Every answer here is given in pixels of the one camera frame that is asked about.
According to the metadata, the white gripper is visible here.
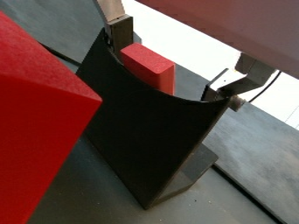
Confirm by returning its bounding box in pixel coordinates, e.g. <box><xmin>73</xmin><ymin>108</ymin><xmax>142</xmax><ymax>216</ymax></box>
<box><xmin>136</xmin><ymin>0</ymin><xmax>299</xmax><ymax>111</ymax></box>

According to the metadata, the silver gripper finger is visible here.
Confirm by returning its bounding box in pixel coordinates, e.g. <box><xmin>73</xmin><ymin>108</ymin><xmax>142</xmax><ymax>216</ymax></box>
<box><xmin>93</xmin><ymin>0</ymin><xmax>133</xmax><ymax>60</ymax></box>

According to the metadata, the red double-square peg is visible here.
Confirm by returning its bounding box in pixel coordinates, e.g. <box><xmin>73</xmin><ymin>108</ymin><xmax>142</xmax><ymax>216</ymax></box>
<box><xmin>120</xmin><ymin>43</ymin><xmax>174</xmax><ymax>95</ymax></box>

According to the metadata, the red shape-sorter board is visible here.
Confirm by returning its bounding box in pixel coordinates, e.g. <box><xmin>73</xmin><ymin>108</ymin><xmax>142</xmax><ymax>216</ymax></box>
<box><xmin>0</xmin><ymin>11</ymin><xmax>101</xmax><ymax>224</ymax></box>

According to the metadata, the black curved holder stand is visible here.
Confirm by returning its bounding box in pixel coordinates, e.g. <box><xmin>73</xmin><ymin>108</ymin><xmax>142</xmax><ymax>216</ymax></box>
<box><xmin>75</xmin><ymin>32</ymin><xmax>229</xmax><ymax>208</ymax></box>

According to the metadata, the black camera cable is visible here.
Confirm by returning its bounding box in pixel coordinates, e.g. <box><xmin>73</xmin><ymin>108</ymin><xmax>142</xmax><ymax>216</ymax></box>
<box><xmin>246</xmin><ymin>69</ymin><xmax>282</xmax><ymax>103</ymax></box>

